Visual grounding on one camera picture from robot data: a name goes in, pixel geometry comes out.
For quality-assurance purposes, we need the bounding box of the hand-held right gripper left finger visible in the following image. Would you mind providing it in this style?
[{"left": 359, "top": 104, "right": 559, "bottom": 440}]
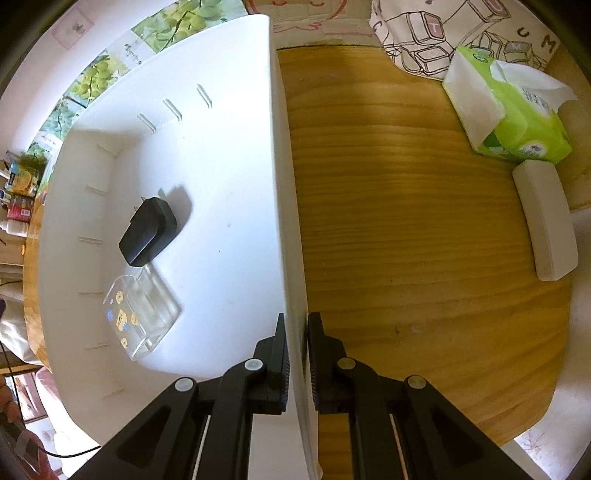
[{"left": 65, "top": 313, "right": 291, "bottom": 480}]

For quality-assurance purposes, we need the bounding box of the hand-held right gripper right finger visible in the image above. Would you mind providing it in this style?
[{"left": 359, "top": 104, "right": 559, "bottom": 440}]
[{"left": 307, "top": 312, "right": 532, "bottom": 480}]

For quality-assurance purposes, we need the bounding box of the white plastic storage bin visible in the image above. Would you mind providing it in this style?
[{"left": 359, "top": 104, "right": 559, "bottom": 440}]
[{"left": 36, "top": 14, "right": 324, "bottom": 480}]

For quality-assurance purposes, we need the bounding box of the person's left hand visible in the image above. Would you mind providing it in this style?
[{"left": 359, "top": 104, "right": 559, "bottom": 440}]
[{"left": 0, "top": 381, "right": 21, "bottom": 428}]

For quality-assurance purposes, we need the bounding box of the clear plastic box with stickers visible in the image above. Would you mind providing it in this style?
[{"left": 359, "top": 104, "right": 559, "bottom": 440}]
[{"left": 102, "top": 268, "right": 182, "bottom": 361}]

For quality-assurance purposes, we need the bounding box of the black charger plug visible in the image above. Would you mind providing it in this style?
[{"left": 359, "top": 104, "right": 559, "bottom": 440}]
[{"left": 119, "top": 196, "right": 178, "bottom": 267}]

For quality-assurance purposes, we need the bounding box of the white plastic bottle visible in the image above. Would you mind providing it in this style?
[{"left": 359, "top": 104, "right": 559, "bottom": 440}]
[{"left": 0, "top": 219, "right": 31, "bottom": 238}]

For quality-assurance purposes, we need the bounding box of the red snack packet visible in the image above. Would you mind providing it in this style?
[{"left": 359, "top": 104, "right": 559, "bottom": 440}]
[{"left": 4, "top": 194, "right": 35, "bottom": 221}]

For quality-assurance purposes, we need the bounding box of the orange juice carton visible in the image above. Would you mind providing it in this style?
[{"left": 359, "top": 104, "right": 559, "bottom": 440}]
[{"left": 7, "top": 159, "right": 42, "bottom": 195}]

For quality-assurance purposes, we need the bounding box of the white rectangular case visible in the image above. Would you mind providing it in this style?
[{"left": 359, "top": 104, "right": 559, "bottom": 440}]
[{"left": 512, "top": 161, "right": 579, "bottom": 281}]

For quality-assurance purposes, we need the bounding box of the grape print carton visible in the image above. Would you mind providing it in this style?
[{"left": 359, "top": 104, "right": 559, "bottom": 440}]
[
  {"left": 44, "top": 99, "right": 86, "bottom": 144},
  {"left": 62, "top": 48, "right": 134, "bottom": 109},
  {"left": 131, "top": 0, "right": 247, "bottom": 51},
  {"left": 25, "top": 134, "right": 63, "bottom": 174}
]

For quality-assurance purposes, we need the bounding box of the green tissue pack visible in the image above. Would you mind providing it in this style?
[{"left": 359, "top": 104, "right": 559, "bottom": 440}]
[{"left": 442, "top": 45, "right": 580, "bottom": 163}]

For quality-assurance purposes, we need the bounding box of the printed canvas bag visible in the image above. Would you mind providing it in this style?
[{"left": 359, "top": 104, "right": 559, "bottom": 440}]
[{"left": 369, "top": 0, "right": 561, "bottom": 81}]

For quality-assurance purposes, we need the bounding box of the thin black cable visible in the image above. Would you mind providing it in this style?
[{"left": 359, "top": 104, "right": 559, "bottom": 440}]
[{"left": 0, "top": 344, "right": 102, "bottom": 459}]

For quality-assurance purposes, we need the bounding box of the pink framed wall sticker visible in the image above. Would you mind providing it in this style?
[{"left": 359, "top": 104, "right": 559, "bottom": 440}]
[{"left": 51, "top": 9, "right": 93, "bottom": 49}]

